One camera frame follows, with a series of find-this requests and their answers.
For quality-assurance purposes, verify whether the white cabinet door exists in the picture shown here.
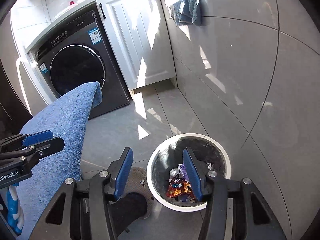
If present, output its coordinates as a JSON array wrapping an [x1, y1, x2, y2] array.
[[96, 0, 176, 90]]

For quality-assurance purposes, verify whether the blue towel on sill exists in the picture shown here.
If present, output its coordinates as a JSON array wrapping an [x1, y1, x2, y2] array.
[[169, 0, 204, 27]]

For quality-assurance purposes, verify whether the white rimmed trash bin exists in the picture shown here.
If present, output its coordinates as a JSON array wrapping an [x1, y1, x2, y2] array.
[[146, 133, 232, 212]]

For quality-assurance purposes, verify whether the black shoe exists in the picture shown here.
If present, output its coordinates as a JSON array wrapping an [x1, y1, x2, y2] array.
[[110, 192, 148, 237]]

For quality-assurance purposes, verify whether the dark front-load washing machine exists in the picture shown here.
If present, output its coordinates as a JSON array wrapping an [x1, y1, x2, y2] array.
[[30, 8, 130, 119]]

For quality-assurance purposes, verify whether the left blue white gloved hand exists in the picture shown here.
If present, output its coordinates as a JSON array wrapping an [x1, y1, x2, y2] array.
[[1, 183, 24, 236]]

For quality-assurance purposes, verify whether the red snack wrapper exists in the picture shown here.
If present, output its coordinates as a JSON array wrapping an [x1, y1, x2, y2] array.
[[166, 178, 195, 198]]

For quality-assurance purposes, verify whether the blue towel on table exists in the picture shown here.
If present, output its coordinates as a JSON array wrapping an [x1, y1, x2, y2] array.
[[16, 82, 103, 239]]

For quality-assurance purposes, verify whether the clear bag with purple glove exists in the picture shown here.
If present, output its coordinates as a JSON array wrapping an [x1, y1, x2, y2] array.
[[169, 164, 190, 184]]

